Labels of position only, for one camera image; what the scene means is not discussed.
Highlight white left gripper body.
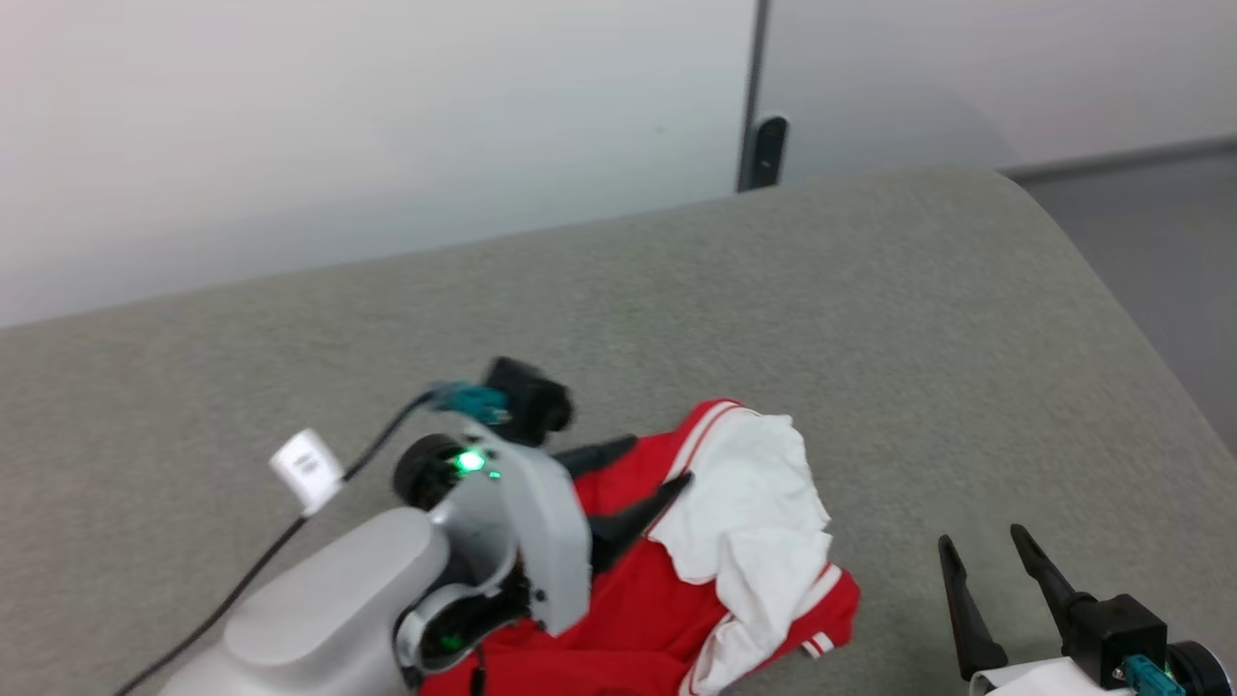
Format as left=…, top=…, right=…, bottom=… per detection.
left=430, top=445, right=592, bottom=636

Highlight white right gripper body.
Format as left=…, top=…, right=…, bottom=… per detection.
left=969, top=657, right=1141, bottom=696

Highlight dark wall divider strip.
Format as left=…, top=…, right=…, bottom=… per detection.
left=736, top=0, right=771, bottom=191

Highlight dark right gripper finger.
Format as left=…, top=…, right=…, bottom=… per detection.
left=1010, top=524, right=1098, bottom=658
left=937, top=536, right=1008, bottom=682

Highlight black wall bracket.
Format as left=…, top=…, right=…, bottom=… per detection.
left=739, top=116, right=790, bottom=191

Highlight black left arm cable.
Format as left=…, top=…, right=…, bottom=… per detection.
left=116, top=391, right=436, bottom=696

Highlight white cable label tag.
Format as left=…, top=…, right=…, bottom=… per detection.
left=269, top=428, right=345, bottom=515

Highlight teal right camera connector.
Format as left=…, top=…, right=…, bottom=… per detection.
left=1121, top=654, right=1185, bottom=696

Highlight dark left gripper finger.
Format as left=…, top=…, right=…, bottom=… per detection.
left=559, top=435, right=639, bottom=479
left=590, top=474, right=695, bottom=571

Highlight teal left camera connector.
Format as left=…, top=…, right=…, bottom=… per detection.
left=425, top=382, right=510, bottom=426

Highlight teal camera connector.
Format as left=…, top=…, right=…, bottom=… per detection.
left=425, top=382, right=510, bottom=426
left=1121, top=654, right=1185, bottom=696

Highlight red basketball jersey white sleeves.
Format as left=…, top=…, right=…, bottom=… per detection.
left=420, top=398, right=861, bottom=696

